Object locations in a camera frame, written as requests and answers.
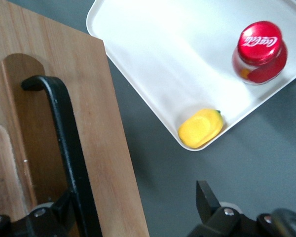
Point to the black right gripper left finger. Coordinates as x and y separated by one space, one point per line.
37 223

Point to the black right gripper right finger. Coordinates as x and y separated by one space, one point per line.
222 222

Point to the oak drawer front with notch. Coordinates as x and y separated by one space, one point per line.
93 118

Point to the yellow sponge mango toy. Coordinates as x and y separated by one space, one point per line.
199 129

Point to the beige plastic tray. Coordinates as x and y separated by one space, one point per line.
162 49

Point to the red capped cola bottle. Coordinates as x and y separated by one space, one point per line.
259 42

